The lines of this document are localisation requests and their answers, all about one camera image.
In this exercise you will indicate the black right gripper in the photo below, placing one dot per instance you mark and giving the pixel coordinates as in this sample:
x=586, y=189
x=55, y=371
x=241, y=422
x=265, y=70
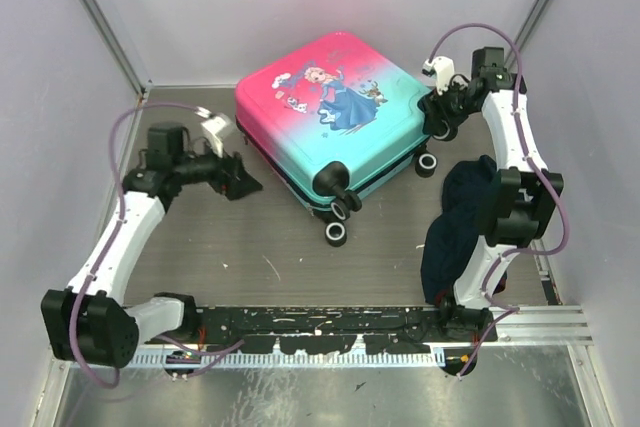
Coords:
x=433, y=104

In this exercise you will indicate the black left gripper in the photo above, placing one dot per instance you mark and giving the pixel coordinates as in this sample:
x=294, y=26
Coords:
x=230, y=177

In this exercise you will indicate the pink teal suitcase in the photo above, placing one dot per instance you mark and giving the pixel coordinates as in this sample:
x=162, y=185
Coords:
x=335, y=119

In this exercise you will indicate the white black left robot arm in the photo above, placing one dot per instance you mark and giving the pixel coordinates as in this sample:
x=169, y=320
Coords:
x=86, y=322

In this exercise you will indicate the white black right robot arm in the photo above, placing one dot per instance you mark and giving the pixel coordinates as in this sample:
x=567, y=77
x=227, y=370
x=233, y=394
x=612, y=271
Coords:
x=522, y=196

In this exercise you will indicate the navy garment with red trim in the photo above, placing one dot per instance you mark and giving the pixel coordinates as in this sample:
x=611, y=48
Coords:
x=452, y=236

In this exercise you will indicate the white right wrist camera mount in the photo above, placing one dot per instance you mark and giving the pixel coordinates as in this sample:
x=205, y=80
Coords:
x=442, y=69

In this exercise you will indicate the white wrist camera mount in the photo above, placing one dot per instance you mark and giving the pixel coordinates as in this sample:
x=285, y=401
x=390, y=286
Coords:
x=216, y=128
x=442, y=69

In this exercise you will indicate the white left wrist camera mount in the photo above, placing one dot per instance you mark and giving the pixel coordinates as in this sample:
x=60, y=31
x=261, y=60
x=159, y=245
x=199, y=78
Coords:
x=216, y=128

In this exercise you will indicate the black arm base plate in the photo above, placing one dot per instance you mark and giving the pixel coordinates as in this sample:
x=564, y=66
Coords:
x=394, y=330

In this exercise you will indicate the white slotted cable duct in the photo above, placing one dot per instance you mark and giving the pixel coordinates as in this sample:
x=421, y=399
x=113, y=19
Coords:
x=169, y=358

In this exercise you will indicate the aluminium frame rail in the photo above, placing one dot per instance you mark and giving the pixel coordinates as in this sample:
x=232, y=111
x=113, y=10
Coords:
x=529, y=324

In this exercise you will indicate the aluminium left corner post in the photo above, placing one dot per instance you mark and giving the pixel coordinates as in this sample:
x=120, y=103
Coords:
x=109, y=24

